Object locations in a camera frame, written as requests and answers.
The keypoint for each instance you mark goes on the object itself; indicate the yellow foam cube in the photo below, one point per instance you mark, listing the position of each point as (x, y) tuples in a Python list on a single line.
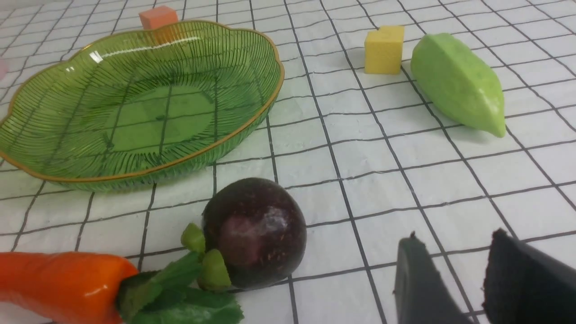
[(384, 50)]

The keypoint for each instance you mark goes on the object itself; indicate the dark purple mangosteen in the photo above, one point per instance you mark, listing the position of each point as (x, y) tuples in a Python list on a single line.
[(252, 235)]

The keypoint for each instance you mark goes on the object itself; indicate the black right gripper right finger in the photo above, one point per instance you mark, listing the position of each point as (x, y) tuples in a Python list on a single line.
[(526, 286)]

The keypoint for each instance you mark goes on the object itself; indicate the green glass leaf plate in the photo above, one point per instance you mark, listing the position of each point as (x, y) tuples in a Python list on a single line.
[(139, 107)]

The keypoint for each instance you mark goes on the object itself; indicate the orange carrot green leaves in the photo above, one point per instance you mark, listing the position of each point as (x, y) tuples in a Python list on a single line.
[(91, 288)]

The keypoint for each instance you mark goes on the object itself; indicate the light green gourd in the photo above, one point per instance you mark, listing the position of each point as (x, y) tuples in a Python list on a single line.
[(459, 83)]

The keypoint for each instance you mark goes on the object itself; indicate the white black grid tablecloth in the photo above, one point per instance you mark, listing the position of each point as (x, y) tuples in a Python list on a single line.
[(367, 157)]

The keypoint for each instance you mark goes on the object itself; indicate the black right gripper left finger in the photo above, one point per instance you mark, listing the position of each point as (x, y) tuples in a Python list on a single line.
[(420, 294)]

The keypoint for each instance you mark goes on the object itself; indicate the orange foam cube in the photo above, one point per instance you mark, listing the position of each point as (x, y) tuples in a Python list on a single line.
[(158, 17)]

